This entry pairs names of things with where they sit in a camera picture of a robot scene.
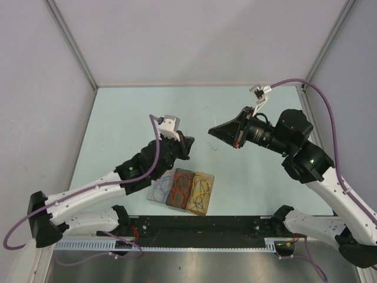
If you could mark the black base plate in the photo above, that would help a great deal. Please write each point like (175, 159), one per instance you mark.
(202, 231)

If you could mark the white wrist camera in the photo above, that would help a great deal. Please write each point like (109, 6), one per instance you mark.
(168, 127)
(260, 95)

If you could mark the aluminium corner post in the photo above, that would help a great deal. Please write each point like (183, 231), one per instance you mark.
(68, 37)
(334, 32)

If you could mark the clear plastic bin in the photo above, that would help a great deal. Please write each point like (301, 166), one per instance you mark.
(161, 188)

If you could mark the right aluminium corner post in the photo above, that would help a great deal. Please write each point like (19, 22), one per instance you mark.
(334, 32)

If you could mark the amber plastic bin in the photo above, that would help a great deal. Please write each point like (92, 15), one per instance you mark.
(198, 202)

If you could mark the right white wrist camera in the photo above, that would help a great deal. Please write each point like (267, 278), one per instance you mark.
(260, 95)

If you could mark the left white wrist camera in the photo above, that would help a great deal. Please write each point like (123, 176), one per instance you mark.
(168, 127)

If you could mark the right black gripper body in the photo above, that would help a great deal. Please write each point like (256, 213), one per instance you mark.
(240, 135)

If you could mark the left aluminium corner post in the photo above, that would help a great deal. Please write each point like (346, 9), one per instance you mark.
(68, 37)

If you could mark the dark grey plastic bin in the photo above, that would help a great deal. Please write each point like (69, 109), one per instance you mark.
(180, 188)

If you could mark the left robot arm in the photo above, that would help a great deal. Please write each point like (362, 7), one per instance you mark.
(55, 216)

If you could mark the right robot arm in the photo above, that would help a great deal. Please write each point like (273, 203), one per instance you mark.
(354, 234)

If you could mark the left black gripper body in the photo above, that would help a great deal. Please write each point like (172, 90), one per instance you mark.
(179, 150)

